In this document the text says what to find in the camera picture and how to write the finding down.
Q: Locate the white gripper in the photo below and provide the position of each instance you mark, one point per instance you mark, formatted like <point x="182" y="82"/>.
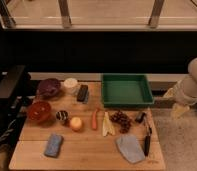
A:
<point x="185" y="93"/>

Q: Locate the blue sponge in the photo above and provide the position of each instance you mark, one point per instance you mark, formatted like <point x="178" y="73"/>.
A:
<point x="53" y="145"/>

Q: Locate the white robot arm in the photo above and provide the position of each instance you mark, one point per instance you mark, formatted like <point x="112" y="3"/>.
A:
<point x="192" y="73"/>

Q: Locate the purple bowl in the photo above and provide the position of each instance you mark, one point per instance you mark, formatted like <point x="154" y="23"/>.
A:
<point x="49" y="87"/>

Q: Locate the red bowl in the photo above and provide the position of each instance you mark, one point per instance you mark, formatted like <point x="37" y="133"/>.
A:
<point x="39" y="111"/>

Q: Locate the purple grape bunch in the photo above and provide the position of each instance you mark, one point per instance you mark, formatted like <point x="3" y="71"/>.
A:
<point x="123" y="120"/>

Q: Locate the green plastic tray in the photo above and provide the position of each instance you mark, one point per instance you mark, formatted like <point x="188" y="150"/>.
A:
<point x="125" y="90"/>

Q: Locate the grey blue cloth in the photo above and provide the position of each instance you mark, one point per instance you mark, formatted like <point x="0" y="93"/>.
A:
<point x="129" y="147"/>

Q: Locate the orange carrot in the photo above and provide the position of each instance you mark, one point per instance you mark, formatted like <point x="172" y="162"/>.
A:
<point x="94" y="119"/>

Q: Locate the black rectangular block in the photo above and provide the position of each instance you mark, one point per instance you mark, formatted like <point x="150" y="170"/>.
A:
<point x="82" y="94"/>

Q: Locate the wooden cutting board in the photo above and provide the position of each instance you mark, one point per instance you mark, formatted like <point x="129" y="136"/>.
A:
<point x="86" y="150"/>

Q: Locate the yellow apple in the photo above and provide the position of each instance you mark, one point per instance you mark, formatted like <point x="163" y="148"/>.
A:
<point x="76" y="123"/>

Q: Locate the white cup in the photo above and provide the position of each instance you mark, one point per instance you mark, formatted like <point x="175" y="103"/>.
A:
<point x="70" y="85"/>

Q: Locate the dark striped cup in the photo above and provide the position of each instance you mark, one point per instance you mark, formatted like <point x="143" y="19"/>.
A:
<point x="62" y="116"/>

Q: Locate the black handled knife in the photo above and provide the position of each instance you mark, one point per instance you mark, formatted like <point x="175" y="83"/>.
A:
<point x="148" y="135"/>

